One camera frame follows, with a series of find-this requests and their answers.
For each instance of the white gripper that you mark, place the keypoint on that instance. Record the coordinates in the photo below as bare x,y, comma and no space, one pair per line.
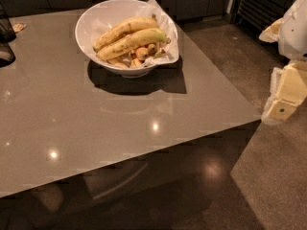
295,35

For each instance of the yellow banana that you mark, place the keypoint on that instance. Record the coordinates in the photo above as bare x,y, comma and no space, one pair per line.
125,27
133,41

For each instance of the small banana at bowl bottom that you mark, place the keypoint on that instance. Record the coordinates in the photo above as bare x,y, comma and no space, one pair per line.
118,63

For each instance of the white paper bowl liner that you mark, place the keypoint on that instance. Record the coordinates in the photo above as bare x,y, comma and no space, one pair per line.
132,34

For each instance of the white ceramic bowl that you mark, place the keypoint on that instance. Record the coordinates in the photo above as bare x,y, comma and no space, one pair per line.
101,17

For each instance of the dark radiator appliance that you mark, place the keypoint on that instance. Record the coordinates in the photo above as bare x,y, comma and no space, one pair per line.
258,13

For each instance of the small brown fruit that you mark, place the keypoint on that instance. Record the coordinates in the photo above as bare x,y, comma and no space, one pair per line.
152,49

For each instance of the small peel scrap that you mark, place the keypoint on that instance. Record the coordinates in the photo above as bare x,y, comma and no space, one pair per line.
18,27

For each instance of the black mesh container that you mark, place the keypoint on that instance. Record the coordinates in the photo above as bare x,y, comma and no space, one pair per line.
7,35

